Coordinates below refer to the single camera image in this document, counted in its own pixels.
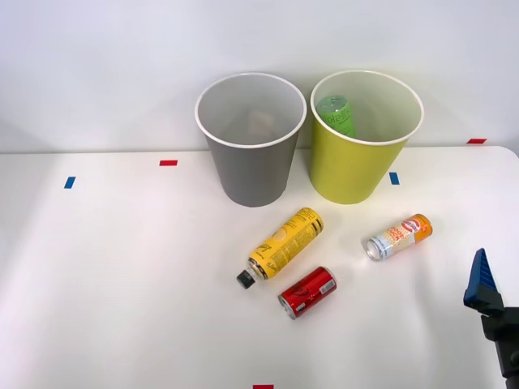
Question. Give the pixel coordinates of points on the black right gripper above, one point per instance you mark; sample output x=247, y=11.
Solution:
x=504, y=344

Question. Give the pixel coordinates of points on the green label plastic bottle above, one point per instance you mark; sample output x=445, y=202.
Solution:
x=338, y=117

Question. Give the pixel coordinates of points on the white and orange drink can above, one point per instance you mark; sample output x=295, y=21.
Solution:
x=399, y=237

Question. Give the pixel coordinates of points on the red drink can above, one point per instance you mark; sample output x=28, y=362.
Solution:
x=308, y=291

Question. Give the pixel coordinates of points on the yellow-green plastic waste bin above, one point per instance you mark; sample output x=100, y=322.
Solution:
x=348, y=170

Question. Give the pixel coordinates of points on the yellow label plastic bottle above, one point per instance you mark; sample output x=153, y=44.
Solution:
x=284, y=243

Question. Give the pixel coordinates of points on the grey plastic waste bin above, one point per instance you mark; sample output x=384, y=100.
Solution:
x=255, y=174

